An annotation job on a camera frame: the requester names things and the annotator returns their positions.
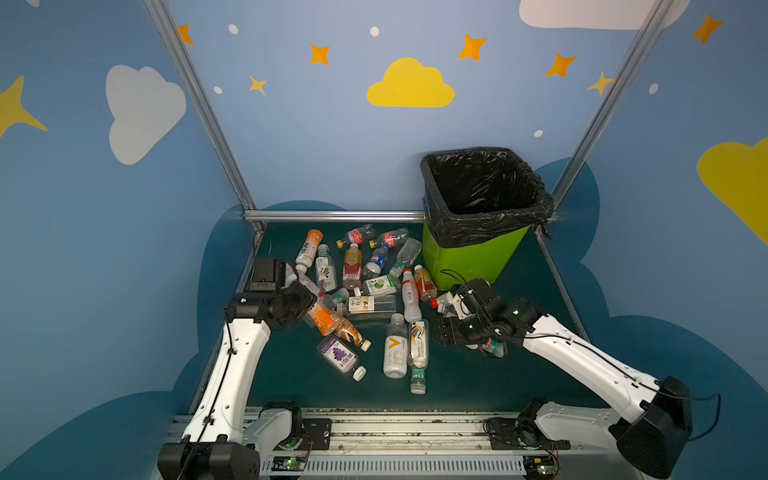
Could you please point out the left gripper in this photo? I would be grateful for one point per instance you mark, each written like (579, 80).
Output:
(298, 300)

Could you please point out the bird label green cap bottle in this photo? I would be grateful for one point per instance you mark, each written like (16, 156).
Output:
(418, 356)

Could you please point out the white slim bottle red cap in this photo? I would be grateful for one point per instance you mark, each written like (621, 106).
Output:
(412, 312)

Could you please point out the red white label clear bottle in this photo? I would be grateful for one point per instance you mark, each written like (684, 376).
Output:
(491, 347)

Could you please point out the white yellow V bottle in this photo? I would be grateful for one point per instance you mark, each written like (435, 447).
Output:
(396, 348)

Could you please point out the orange milk tea bottle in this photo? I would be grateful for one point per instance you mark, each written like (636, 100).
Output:
(325, 319)

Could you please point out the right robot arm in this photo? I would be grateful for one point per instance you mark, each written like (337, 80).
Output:
(646, 420)

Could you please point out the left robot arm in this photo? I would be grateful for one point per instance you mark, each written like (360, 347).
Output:
(228, 372)

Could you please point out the green trash bin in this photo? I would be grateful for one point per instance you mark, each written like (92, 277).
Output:
(487, 260)

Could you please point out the black bin liner bag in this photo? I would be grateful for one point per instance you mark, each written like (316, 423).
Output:
(478, 194)

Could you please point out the white bottle red cap lying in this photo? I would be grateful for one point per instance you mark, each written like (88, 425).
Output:
(442, 302)

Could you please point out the orange tea bottle white cap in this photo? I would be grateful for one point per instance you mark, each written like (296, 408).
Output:
(425, 285)

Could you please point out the brown milk tea bottle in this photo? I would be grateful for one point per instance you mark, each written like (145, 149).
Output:
(346, 331)

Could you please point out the purple grape juice bottle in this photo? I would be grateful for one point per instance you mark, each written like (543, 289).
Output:
(341, 357)

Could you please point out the osmanthus oolong square bottle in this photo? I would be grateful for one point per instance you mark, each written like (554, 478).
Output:
(371, 308)

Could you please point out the dark red juice bottle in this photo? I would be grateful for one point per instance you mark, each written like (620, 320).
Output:
(351, 277)

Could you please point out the lime label square bottle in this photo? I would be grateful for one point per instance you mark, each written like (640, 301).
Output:
(381, 286)

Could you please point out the blue label bottle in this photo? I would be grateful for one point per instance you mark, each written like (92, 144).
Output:
(373, 268)

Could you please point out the clear bottle yellow cap red label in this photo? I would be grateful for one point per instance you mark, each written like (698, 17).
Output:
(357, 236)

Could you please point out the aluminium frame back bar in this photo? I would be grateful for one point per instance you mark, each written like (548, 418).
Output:
(334, 216)

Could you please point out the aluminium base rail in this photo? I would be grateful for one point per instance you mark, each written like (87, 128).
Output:
(439, 445)

